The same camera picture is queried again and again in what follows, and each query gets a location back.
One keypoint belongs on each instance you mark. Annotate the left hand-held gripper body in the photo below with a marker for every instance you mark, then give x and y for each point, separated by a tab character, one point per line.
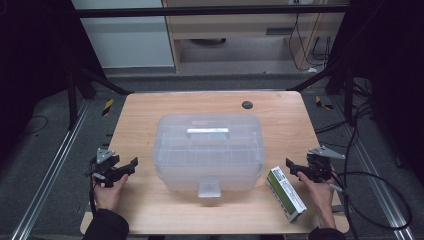
106	170

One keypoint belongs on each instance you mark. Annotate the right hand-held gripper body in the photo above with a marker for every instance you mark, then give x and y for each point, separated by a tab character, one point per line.
318	168

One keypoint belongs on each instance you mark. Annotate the green and white carton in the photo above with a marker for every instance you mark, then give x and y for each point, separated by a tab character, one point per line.
286	195

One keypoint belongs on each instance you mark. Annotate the clear plastic storage box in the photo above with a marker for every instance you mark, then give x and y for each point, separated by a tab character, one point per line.
208	156

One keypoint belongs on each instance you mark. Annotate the person's left hand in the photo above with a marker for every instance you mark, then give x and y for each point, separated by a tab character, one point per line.
108	196

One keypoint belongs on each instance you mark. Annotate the person's right hand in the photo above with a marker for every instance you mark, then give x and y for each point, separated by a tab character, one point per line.
321	196

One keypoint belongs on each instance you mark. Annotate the grey tape strip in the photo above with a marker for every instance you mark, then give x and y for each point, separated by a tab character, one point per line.
337	209

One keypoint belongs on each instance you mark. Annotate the yellow and black tape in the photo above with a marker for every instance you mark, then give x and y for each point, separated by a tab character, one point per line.
107	107
322	104

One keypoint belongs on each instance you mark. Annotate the dark round table grommet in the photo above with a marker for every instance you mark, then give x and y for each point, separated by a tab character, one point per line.
247	105

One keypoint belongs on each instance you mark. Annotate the black metal stand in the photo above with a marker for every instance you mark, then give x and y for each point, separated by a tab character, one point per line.
349	96
71	100

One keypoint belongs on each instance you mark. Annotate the white plug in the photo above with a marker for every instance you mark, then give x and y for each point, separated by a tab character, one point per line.
312	70

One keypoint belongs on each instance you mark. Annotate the black curtain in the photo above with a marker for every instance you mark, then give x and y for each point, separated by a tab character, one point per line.
396	83
30	66

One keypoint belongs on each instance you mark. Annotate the white cabinet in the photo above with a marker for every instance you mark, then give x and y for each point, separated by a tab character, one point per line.
126	40

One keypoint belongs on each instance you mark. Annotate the wooden desk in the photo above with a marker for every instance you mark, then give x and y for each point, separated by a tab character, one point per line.
233	25

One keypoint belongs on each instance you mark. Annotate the black horizontal bar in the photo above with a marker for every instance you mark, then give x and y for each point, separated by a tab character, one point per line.
200	11

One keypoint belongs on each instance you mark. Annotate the aluminium rail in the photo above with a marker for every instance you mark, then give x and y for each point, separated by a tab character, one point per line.
50	173
376	186

